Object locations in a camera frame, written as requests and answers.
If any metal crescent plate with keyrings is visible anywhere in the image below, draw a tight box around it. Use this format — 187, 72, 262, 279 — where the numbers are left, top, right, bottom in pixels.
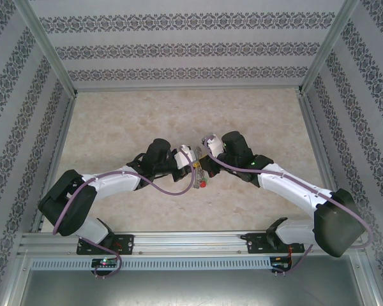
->
192, 145, 210, 191

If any grey sheet metal panel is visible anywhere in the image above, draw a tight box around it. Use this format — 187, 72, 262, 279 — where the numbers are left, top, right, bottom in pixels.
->
17, 254, 380, 306

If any right small circuit board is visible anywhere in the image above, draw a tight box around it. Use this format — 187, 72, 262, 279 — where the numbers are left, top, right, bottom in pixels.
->
270, 256, 294, 272

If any small circuit board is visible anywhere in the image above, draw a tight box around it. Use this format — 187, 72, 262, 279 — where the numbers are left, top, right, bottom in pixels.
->
270, 256, 294, 272
91, 258, 120, 268

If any left small circuit board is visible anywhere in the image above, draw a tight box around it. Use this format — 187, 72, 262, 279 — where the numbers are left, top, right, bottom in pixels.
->
91, 258, 120, 268

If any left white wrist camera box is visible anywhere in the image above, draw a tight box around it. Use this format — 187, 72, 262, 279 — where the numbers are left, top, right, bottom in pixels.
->
174, 145, 197, 170

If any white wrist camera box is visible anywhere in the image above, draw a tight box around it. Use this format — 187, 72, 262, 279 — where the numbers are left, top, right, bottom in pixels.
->
200, 133, 226, 157
174, 145, 197, 170

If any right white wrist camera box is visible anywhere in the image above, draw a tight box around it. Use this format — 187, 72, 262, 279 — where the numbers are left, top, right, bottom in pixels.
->
200, 133, 226, 157

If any aluminium frame cross bar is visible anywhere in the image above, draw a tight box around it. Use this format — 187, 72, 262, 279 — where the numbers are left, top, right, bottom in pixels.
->
73, 84, 303, 94

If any aluminium mounting rail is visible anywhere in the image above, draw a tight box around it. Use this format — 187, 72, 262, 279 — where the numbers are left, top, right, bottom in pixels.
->
17, 231, 362, 256

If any aluminium side rail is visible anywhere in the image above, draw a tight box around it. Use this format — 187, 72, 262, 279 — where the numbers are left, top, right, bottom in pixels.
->
297, 92, 361, 232
30, 94, 78, 233

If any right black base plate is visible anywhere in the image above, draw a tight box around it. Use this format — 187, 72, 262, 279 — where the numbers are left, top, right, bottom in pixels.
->
245, 231, 306, 255

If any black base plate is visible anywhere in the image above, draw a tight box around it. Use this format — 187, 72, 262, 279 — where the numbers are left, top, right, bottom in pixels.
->
245, 231, 306, 255
75, 234, 135, 256

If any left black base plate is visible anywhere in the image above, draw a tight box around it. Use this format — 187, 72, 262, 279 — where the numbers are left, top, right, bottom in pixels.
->
75, 234, 135, 256

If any slotted grey cable duct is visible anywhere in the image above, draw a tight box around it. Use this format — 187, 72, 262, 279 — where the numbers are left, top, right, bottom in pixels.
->
29, 257, 273, 271

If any aluminium frame post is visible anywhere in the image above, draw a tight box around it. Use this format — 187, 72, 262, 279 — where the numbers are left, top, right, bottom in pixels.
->
12, 0, 78, 96
297, 0, 361, 95

